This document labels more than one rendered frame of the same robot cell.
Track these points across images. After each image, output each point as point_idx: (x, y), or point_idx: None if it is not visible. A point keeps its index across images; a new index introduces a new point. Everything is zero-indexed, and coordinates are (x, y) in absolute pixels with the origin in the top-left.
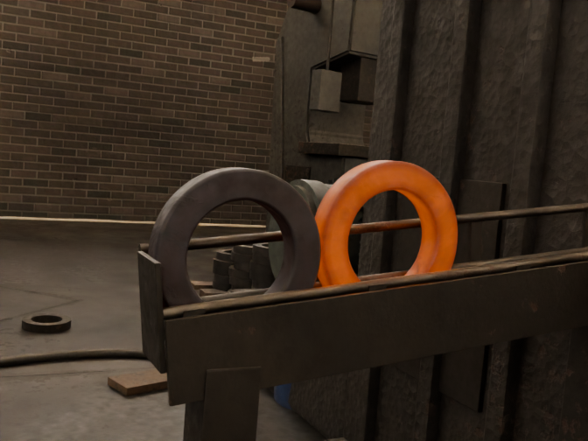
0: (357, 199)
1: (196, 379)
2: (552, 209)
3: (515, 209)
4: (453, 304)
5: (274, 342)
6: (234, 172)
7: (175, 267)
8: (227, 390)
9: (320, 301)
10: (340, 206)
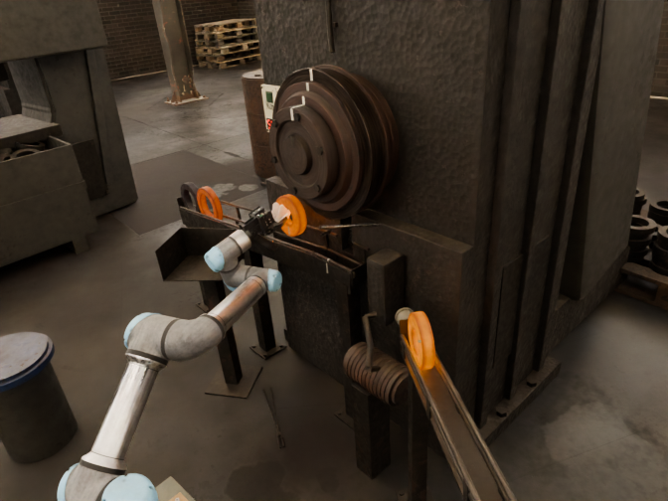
0: (199, 195)
1: (184, 221)
2: (250, 210)
3: (244, 207)
4: (211, 225)
5: (190, 219)
6: (184, 184)
7: (183, 199)
8: (187, 225)
9: (193, 214)
10: (197, 195)
